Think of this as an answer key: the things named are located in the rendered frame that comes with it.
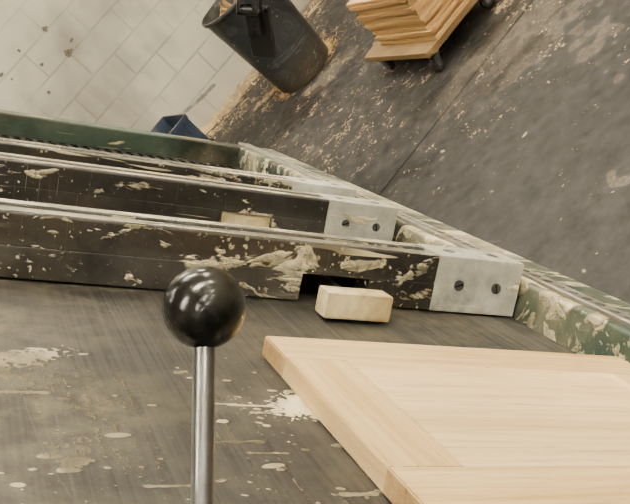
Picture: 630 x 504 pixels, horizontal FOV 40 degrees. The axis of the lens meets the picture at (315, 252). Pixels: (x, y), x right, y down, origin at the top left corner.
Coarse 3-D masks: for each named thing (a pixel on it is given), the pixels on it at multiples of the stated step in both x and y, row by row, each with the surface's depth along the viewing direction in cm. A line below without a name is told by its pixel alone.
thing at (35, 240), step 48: (0, 240) 86; (48, 240) 88; (96, 240) 90; (144, 240) 92; (192, 240) 94; (240, 240) 96; (288, 240) 98; (336, 240) 104; (288, 288) 99; (384, 288) 104; (432, 288) 106; (480, 288) 109
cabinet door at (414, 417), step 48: (288, 384) 72; (336, 384) 69; (384, 384) 72; (432, 384) 74; (480, 384) 77; (528, 384) 79; (576, 384) 82; (624, 384) 85; (336, 432) 63; (384, 432) 61; (432, 432) 64; (480, 432) 65; (528, 432) 67; (576, 432) 69; (624, 432) 71; (384, 480) 56; (432, 480) 55; (480, 480) 56; (528, 480) 57; (576, 480) 59; (624, 480) 60
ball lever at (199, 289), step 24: (168, 288) 39; (192, 288) 38; (216, 288) 38; (240, 288) 39; (168, 312) 38; (192, 312) 38; (216, 312) 38; (240, 312) 39; (192, 336) 38; (216, 336) 38; (192, 384) 38; (192, 408) 38; (192, 432) 38; (192, 456) 37; (192, 480) 37
